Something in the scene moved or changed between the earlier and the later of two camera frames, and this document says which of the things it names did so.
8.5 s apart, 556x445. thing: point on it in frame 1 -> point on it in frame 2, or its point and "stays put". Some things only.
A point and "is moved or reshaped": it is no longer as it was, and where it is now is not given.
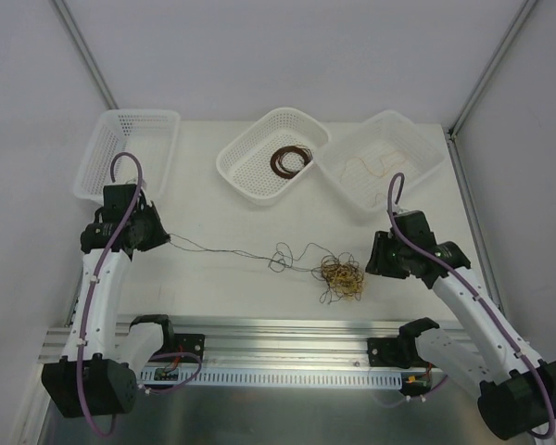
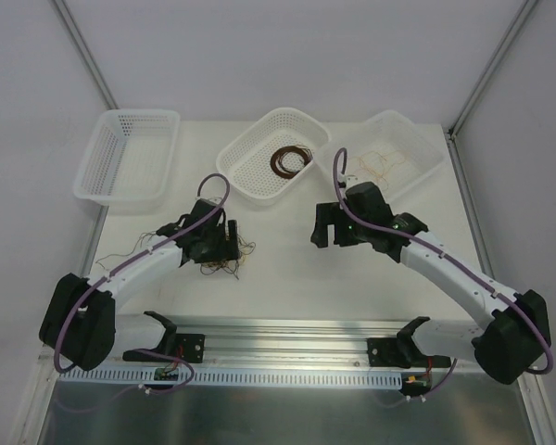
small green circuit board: x=166 y=374 stays put
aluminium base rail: x=265 y=343 stays put
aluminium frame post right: x=460 y=119 stays put
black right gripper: x=380 y=255 -> x=327 y=222
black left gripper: x=153 y=227 -> x=229 y=243
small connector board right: x=419 y=381 stays put
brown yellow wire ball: x=344 y=276 -> x=232 y=266
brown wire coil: x=277 y=167 stays put
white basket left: x=147 y=133 stays put
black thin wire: x=270 y=260 is moved or reshaped
